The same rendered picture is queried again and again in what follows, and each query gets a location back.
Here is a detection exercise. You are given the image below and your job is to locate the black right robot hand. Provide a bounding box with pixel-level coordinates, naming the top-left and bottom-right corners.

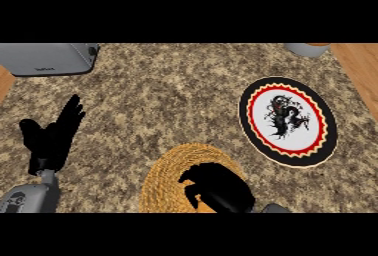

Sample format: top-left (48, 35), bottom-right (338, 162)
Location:
top-left (177, 162), bottom-right (256, 214)

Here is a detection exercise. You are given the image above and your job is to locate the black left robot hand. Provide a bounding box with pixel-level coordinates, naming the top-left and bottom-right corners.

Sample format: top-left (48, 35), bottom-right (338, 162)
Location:
top-left (17, 93), bottom-right (87, 177)

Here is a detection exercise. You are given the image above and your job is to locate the round woven straw placemat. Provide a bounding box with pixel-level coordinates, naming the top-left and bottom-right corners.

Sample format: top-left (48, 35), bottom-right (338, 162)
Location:
top-left (138, 142), bottom-right (249, 214)

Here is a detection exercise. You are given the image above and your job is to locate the black red white plate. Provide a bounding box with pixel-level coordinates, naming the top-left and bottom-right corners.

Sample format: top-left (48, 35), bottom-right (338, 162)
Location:
top-left (237, 76), bottom-right (339, 168)

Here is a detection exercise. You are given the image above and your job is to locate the grey toaster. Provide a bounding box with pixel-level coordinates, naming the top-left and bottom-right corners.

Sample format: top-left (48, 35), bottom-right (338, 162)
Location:
top-left (0, 43), bottom-right (101, 78)

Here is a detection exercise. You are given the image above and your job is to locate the grey cylindrical container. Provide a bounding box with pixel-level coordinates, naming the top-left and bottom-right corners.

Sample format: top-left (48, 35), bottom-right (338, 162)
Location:
top-left (283, 43), bottom-right (332, 59)

